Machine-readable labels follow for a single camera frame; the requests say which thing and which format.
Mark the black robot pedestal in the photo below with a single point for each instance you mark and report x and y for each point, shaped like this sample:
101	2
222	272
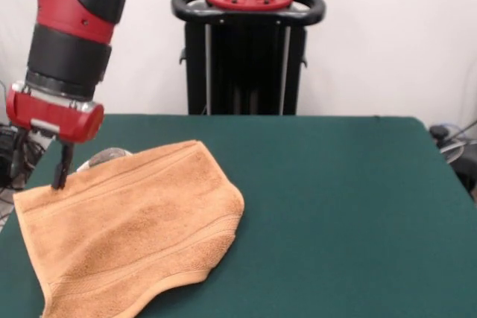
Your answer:
246	65

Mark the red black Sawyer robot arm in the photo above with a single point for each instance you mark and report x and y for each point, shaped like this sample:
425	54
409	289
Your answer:
56	9

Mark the tan terry towel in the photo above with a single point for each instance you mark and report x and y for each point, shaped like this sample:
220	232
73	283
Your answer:
130	228

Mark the black grey equipment by wall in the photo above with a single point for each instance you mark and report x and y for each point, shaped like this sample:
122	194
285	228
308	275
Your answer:
464	169

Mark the dark green table cloth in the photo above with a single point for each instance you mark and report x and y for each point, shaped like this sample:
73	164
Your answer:
335	202

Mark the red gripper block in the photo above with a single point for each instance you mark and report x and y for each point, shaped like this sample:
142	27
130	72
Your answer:
52	115

